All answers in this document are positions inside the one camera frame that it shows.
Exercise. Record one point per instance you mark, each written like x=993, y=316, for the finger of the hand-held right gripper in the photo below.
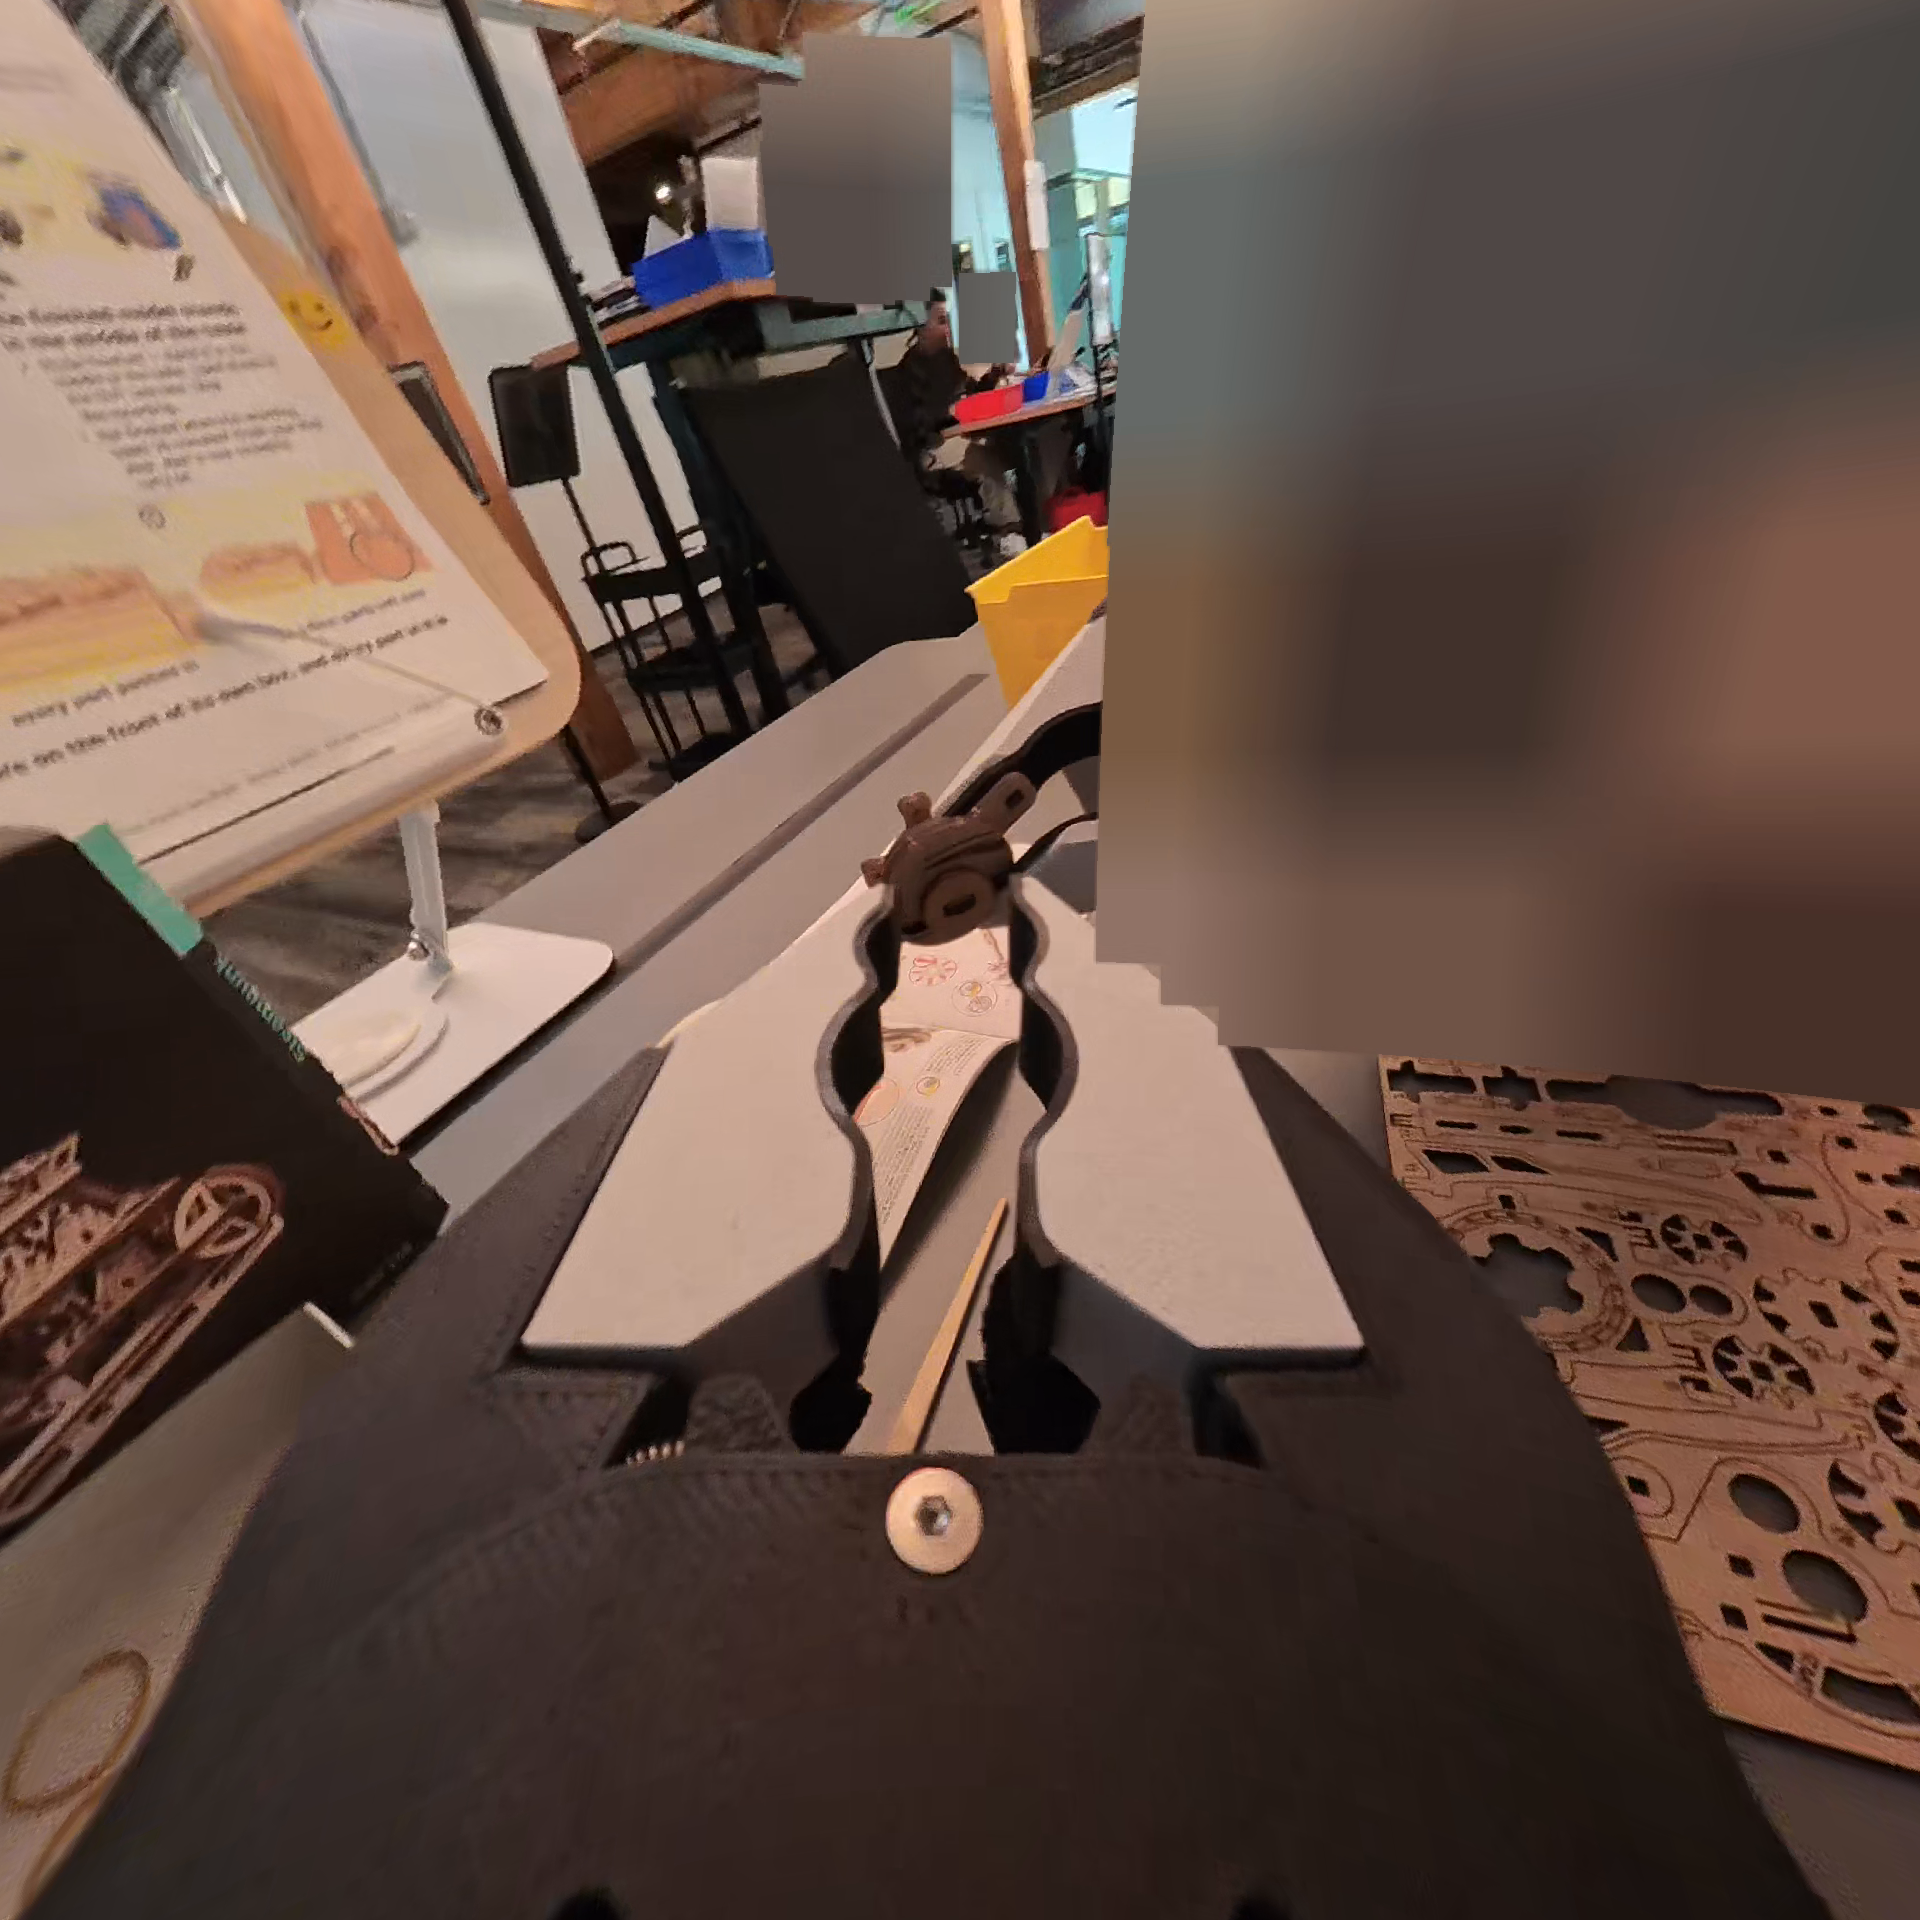
x=1077, y=878
x=1050, y=683

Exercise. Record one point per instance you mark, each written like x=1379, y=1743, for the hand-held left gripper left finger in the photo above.
x=705, y=1200

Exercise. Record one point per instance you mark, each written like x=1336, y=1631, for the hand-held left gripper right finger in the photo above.
x=1200, y=1200

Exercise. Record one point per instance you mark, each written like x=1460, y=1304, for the wooden model assembly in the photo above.
x=937, y=878

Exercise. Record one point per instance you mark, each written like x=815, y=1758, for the laser-cut wooden parts sheet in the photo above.
x=1651, y=1276

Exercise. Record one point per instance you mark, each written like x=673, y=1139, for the dark model kit box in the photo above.
x=149, y=1079

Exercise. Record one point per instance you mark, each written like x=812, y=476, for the yellow plastic bin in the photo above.
x=1035, y=600

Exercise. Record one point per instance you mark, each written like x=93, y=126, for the illustrated instruction booklet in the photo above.
x=937, y=1067

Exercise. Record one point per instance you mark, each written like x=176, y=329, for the black leaning panel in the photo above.
x=839, y=510

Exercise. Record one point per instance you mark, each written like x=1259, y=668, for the tapered wooden stick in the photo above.
x=945, y=1336

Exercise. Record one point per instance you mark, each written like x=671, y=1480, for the red plastic bin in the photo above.
x=991, y=404

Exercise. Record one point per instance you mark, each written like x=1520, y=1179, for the instruction sheet on stand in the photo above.
x=493, y=975

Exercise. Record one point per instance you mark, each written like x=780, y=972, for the teal framed workbench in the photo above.
x=721, y=324

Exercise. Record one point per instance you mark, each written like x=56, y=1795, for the blue plastic bin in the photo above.
x=705, y=269

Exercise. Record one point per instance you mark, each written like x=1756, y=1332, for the black box on stand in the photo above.
x=533, y=423

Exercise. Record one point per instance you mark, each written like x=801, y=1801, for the dark framed panel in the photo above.
x=441, y=428

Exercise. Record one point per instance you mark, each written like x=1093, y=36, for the black pole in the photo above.
x=548, y=225

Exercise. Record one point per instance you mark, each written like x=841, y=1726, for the white cardboard box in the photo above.
x=90, y=1576

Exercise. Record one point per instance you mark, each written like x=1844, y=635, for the printed guide page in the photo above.
x=224, y=452

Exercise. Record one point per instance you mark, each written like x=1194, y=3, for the wooden post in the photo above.
x=1012, y=150
x=322, y=182

